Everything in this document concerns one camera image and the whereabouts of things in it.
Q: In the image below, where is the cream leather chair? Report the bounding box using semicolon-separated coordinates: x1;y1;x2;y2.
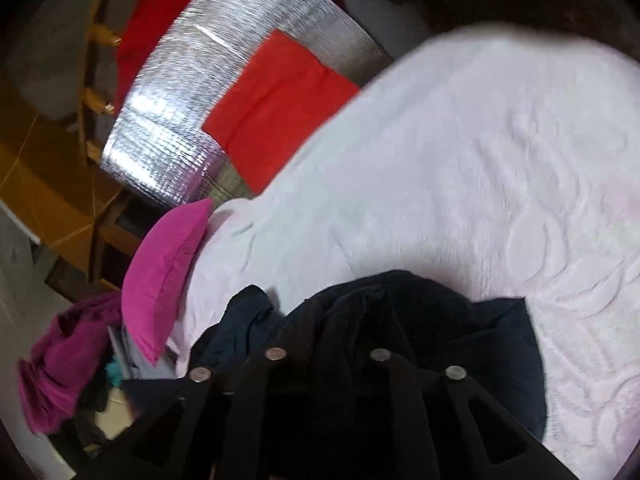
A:
94;388;134;440

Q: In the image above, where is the white embossed bed blanket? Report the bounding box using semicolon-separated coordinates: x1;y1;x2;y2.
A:
169;27;639;479

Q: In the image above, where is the teal garment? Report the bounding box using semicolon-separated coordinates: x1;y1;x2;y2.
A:
105;359;124;389

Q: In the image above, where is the red cloth on panel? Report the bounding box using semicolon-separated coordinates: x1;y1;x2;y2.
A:
114;0;191;113

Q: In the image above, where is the purple fleece garment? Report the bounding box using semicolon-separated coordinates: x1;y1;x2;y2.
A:
17;292;122;434

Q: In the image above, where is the grey garment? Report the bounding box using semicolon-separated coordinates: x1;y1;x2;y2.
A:
107;326;176;380

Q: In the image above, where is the magenta pillow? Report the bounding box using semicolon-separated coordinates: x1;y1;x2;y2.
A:
122;198;214;365

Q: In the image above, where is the navy blue zip jacket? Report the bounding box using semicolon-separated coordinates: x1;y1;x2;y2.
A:
84;268;549;480

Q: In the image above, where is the red cushion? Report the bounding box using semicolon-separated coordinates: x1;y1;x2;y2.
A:
202;30;359;194

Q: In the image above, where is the silver foil insulation panel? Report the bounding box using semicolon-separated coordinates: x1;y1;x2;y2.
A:
101;0;390;207

